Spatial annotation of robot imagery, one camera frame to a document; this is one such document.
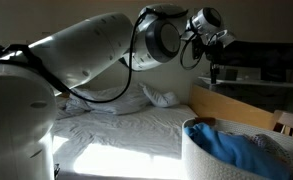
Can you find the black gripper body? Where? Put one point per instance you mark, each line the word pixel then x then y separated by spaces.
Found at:
pixel 212 50

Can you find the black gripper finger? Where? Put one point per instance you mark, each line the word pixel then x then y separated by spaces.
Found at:
pixel 214 74

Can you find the blue shirt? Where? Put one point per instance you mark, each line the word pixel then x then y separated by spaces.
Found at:
pixel 232 150

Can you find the white shirt with rainbow print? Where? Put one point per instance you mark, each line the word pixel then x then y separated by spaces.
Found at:
pixel 272 146

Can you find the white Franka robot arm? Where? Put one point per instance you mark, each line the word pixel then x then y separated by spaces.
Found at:
pixel 69 66

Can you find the white woven laundry basket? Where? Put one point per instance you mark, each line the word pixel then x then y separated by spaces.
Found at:
pixel 199 160

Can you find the dark box on desk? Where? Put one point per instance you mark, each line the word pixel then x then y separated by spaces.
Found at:
pixel 229 74

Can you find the wooden bed footboard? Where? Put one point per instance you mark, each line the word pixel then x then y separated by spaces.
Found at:
pixel 226 106

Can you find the white desk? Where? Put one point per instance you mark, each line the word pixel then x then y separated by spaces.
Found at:
pixel 252 82

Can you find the black computer monitor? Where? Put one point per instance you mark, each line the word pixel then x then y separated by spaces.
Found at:
pixel 262 55

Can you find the white pillow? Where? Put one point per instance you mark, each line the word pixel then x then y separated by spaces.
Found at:
pixel 161 97

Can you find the mattress with white sheet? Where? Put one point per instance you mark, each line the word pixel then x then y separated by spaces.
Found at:
pixel 139 133

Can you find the crumpled white duvet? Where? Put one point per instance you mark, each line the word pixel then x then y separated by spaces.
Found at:
pixel 106 100

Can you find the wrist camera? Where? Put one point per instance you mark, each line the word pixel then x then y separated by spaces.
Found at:
pixel 224 36

